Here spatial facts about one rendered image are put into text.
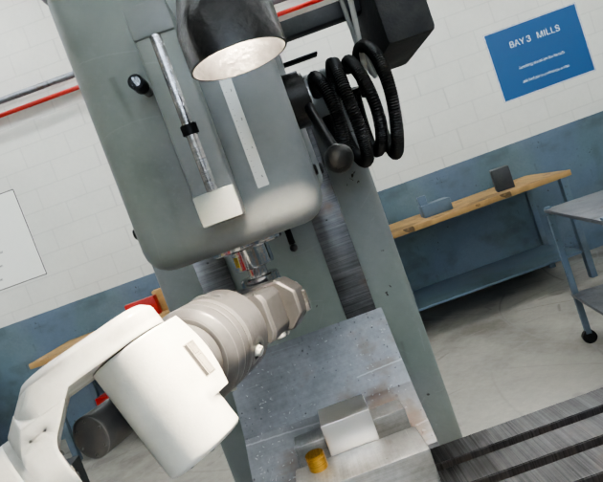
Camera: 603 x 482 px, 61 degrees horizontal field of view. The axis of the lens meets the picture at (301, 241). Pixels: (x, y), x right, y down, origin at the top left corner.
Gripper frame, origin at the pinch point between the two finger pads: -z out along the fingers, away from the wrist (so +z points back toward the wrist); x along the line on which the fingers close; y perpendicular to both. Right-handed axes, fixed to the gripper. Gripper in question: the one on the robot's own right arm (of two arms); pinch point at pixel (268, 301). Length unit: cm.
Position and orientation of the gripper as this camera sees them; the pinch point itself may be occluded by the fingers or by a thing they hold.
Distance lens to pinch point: 61.9
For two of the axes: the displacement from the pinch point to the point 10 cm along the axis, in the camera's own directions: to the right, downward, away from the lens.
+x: -8.9, 2.9, 3.5
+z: -3.2, 1.7, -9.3
